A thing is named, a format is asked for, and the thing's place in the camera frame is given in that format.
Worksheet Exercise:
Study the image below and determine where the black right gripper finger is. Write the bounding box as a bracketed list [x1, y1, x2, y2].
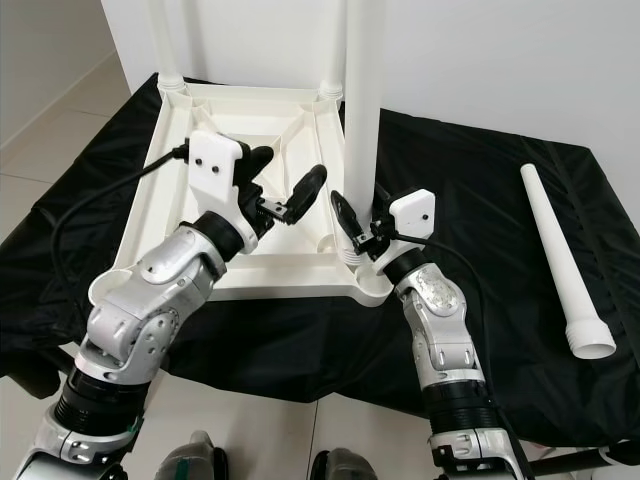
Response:
[330, 189, 362, 243]

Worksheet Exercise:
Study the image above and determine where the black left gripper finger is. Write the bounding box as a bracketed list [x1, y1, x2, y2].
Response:
[238, 145, 277, 187]
[285, 163, 329, 223]

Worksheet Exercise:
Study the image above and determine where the white plastic children table top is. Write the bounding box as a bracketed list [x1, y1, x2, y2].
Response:
[88, 80, 395, 307]

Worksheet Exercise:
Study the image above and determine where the black table cloth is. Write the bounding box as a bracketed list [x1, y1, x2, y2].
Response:
[0, 72, 640, 453]

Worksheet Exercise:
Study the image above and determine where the grey right robot foot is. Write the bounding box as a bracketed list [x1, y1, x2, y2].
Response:
[310, 450, 381, 480]

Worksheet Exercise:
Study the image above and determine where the grey robot foot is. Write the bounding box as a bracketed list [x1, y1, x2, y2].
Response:
[310, 450, 381, 480]
[155, 430, 221, 480]

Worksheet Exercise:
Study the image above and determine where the grey left robot foot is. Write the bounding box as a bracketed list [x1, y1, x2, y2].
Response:
[155, 430, 221, 480]

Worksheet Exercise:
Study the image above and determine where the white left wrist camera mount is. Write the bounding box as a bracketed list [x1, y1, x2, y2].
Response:
[188, 130, 247, 233]

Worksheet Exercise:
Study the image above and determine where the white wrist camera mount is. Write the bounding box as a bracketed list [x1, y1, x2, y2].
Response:
[370, 188, 439, 267]
[188, 130, 247, 233]

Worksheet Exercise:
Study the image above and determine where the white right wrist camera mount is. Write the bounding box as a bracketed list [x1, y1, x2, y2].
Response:
[370, 188, 439, 267]

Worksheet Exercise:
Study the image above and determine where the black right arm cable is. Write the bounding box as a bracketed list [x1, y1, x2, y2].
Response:
[388, 230, 513, 423]

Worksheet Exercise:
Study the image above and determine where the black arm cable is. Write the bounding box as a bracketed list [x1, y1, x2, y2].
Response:
[388, 230, 513, 423]
[48, 143, 194, 303]

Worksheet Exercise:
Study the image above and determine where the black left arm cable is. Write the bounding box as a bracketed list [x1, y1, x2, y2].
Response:
[48, 143, 194, 303]

